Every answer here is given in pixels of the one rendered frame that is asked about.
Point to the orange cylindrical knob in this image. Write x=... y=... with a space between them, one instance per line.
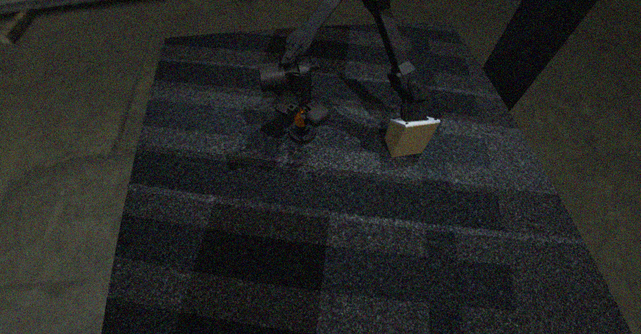
x=299 y=121

